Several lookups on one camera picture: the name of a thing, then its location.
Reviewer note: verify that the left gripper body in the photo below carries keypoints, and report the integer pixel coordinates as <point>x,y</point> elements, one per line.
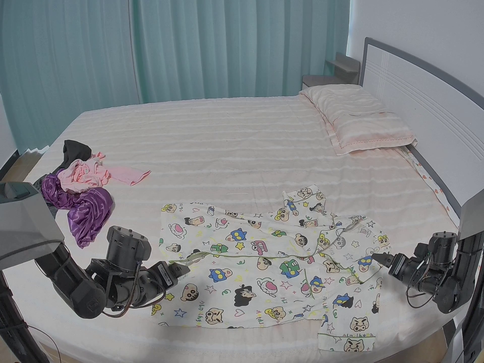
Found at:
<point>166,276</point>

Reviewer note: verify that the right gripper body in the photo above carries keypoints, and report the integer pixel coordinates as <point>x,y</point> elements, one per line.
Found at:
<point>401,267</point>

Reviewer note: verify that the white printed pyjama top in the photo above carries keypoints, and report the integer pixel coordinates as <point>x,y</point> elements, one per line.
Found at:
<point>245,263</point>

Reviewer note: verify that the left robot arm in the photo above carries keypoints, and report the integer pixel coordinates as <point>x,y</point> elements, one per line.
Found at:
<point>124,248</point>

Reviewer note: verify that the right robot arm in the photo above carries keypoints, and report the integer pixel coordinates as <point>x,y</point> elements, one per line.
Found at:
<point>444,252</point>

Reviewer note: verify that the bed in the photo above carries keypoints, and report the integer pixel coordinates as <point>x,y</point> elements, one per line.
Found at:
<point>227,146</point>

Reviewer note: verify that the purple garment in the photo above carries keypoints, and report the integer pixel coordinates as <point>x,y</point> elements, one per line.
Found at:
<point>89,210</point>

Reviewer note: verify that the pink garment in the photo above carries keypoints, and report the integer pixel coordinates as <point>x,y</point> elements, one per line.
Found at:
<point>128,174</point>

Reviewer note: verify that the pale pink pillow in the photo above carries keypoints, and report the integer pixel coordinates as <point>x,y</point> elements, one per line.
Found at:
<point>359,119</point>

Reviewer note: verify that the black garment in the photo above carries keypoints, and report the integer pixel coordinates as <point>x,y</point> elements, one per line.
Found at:
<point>77,149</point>

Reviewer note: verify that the grey bedside table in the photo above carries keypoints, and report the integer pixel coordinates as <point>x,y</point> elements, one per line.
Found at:
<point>314,79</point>

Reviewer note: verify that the blue-green curtain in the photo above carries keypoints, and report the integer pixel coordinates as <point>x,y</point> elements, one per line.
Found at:
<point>245,32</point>
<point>68,51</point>

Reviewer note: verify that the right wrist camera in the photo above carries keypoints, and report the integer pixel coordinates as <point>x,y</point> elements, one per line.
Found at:
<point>420,251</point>

